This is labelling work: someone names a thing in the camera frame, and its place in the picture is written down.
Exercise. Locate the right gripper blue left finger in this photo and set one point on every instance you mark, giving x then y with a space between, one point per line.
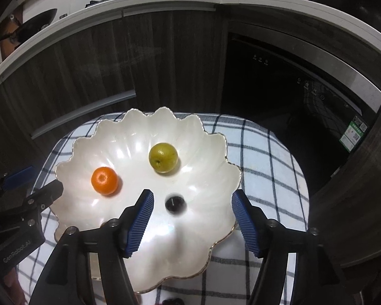
136 218

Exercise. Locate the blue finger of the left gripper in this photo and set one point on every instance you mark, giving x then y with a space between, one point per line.
42 198
18 179

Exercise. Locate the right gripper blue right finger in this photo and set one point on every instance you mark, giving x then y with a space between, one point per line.
250 220

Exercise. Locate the dark plum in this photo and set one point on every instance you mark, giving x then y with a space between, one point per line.
175 204
173 301

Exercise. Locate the orange mandarin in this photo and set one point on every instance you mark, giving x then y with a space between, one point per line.
105 181

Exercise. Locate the green apple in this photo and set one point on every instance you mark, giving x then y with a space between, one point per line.
163 158

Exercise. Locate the white scalloped ceramic bowl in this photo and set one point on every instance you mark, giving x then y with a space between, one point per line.
176 175

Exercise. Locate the white checked tablecloth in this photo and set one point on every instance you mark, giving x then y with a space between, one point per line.
271 179

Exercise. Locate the black wok pan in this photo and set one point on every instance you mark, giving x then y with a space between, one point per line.
26 30

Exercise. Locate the green energy label sticker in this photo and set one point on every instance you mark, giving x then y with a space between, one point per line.
353 133

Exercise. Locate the built-in black dishwasher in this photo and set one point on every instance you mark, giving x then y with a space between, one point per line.
304 95

